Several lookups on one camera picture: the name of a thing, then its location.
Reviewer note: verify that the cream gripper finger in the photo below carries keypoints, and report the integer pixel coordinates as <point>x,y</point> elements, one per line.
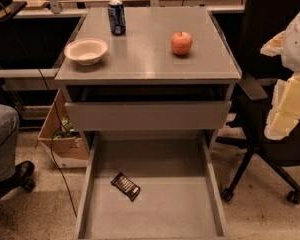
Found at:
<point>274,46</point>
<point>284,115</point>

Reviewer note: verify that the black rxbar chocolate bar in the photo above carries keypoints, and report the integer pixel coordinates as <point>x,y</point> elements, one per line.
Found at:
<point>126,186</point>

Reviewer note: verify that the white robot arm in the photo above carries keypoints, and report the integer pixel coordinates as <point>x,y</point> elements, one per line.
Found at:
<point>290,55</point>

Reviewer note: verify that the grey drawer cabinet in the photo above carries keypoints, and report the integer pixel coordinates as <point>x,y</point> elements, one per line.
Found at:
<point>140,66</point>

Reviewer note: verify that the open grey middle drawer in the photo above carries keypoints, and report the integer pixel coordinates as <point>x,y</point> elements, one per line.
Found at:
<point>179,197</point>

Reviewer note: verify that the closed grey top drawer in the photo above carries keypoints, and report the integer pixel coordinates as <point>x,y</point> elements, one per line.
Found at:
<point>140,116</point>

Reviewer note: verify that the black office chair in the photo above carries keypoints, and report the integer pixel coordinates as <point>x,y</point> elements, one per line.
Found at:
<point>267,99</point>

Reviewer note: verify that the red apple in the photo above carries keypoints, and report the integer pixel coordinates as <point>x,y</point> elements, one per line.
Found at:
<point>181,43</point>

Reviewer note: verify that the blue soda can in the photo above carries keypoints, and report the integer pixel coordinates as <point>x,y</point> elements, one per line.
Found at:
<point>116,15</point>

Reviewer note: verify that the white paper bowl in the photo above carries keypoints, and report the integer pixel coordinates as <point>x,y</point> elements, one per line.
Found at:
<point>86,51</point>

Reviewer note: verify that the cardboard box on floor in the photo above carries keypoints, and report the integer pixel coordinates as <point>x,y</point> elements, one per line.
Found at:
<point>62,144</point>

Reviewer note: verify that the black shoe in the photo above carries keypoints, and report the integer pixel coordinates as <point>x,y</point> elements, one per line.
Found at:
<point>21,178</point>

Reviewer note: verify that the person leg in jeans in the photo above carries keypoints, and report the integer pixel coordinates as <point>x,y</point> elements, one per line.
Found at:
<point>9,126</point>

